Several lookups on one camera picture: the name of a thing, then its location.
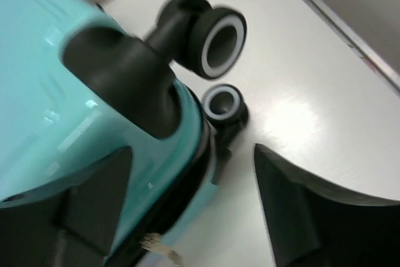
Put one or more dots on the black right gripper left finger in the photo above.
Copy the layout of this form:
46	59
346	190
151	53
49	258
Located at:
70	221

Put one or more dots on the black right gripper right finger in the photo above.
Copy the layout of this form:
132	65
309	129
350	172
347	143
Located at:
314	222

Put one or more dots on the pink and teal suitcase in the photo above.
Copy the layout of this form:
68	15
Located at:
75	87

